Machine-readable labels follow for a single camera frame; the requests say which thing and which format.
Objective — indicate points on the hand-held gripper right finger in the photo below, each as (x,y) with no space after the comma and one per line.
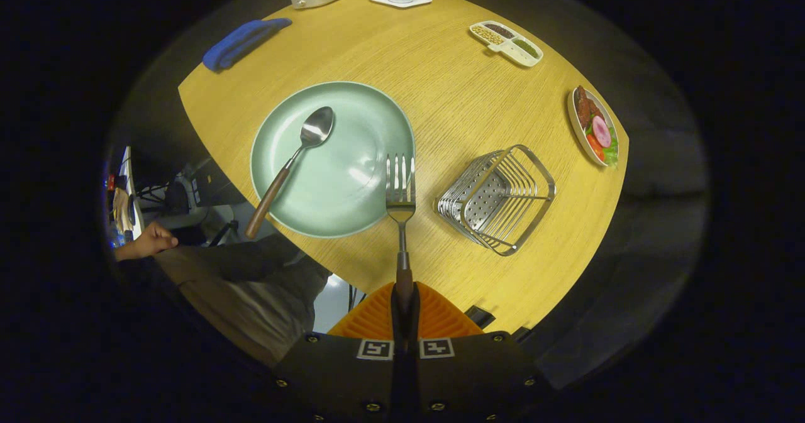
(415,385)

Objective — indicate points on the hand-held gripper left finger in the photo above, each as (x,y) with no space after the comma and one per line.
(396,385)

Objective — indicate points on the pale green round plate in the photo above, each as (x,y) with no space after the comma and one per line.
(339,184)

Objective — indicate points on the black backdrop cloth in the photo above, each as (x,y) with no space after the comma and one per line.
(660,222)

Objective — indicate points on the white oval food plate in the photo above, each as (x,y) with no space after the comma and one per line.
(580,137)

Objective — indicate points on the red tomato slice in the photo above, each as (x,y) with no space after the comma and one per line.
(595,148)

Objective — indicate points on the green lettuce leaf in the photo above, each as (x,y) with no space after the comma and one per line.
(611,153)

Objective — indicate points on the pink ham slice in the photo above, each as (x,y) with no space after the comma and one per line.
(601,131)

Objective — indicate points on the brown meat piece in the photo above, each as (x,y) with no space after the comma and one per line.
(583,105)
(596,109)

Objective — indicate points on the white side desk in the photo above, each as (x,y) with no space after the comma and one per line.
(129,190)

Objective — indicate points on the white divided dish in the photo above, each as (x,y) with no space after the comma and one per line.
(503,47)

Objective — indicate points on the pile of green beans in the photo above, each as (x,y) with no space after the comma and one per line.
(526,47)

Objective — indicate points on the pile of yellow soybeans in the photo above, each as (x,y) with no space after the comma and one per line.
(487,34)

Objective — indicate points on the pile of dark red beans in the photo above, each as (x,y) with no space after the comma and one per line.
(500,30)

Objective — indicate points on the blue folded towel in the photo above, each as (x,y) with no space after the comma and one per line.
(242,43)

